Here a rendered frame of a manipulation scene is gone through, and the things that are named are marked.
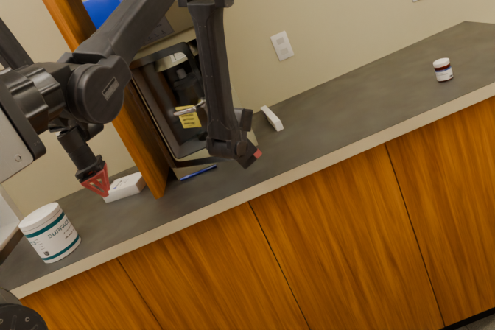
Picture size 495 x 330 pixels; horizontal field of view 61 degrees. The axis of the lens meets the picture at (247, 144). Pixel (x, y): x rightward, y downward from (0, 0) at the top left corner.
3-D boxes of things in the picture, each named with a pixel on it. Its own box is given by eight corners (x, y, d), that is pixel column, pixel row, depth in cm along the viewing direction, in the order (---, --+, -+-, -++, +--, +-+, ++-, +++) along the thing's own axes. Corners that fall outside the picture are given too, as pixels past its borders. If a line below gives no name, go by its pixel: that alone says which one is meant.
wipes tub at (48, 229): (52, 247, 146) (27, 212, 141) (86, 232, 145) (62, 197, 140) (37, 269, 134) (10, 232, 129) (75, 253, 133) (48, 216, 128)
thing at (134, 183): (118, 187, 174) (114, 179, 172) (152, 177, 169) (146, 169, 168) (105, 203, 163) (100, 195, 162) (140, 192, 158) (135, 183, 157)
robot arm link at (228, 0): (169, -27, 82) (219, -28, 78) (185, -32, 86) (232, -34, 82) (202, 158, 104) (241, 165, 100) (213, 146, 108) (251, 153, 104)
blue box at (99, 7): (104, 29, 134) (90, 1, 131) (133, 16, 134) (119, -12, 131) (97, 32, 125) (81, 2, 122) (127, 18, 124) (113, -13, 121)
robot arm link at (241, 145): (204, 150, 103) (236, 155, 100) (209, 104, 102) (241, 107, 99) (225, 149, 114) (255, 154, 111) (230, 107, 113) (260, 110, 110)
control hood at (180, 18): (113, 61, 138) (98, 32, 135) (203, 20, 137) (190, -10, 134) (105, 66, 128) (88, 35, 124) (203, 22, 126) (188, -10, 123)
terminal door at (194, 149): (174, 168, 152) (120, 65, 138) (241, 158, 134) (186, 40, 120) (173, 169, 151) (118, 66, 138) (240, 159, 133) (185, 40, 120)
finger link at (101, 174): (118, 184, 122) (101, 158, 119) (117, 193, 116) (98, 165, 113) (97, 195, 122) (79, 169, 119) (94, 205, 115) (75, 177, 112)
